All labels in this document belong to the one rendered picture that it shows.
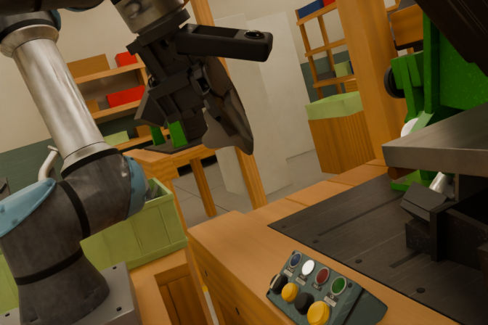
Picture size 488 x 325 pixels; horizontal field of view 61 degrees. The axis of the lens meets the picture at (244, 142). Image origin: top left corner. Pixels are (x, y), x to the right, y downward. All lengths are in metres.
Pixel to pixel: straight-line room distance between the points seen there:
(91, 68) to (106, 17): 1.14
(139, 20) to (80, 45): 7.14
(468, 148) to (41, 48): 0.78
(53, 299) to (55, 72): 0.41
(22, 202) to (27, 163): 6.76
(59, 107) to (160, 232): 0.56
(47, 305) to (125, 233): 0.51
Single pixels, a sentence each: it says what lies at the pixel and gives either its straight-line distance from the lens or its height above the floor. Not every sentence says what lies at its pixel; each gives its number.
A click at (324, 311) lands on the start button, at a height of 0.94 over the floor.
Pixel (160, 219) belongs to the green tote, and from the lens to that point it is 1.27.
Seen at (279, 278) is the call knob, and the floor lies 0.94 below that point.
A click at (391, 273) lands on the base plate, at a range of 0.64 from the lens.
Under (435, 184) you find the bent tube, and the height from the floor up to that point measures 0.99.
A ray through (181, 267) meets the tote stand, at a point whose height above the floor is 0.78.
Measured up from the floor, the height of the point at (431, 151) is 1.13.
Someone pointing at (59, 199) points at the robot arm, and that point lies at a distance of 0.79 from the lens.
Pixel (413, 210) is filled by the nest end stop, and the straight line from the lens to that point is 0.64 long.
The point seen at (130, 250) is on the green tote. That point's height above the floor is 0.84.
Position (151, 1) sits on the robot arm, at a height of 1.33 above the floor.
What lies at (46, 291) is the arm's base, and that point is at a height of 0.97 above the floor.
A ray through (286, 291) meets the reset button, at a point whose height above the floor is 0.94.
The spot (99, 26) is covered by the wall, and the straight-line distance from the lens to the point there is 7.73.
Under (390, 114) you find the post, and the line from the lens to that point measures 1.23.
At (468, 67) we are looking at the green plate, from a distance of 0.52.
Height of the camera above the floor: 1.21
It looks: 8 degrees down
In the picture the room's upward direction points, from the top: 17 degrees counter-clockwise
